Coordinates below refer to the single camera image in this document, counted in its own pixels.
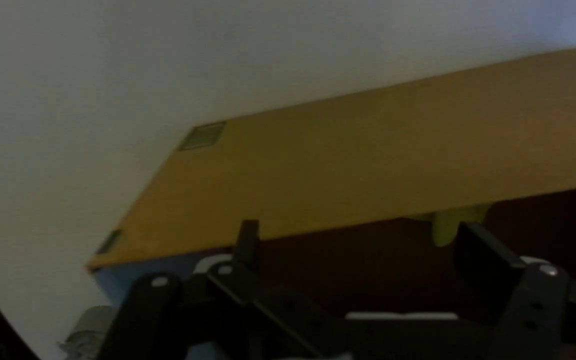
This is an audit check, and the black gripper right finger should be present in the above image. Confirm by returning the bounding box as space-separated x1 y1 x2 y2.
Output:
453 221 576 360

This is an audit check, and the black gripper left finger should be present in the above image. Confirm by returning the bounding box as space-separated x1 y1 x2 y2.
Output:
96 220 341 360

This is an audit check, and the yellow-green towel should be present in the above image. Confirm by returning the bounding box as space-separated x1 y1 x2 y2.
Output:
429 204 488 245

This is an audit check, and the open cardboard box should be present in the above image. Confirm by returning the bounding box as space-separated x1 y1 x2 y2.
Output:
87 47 576 312

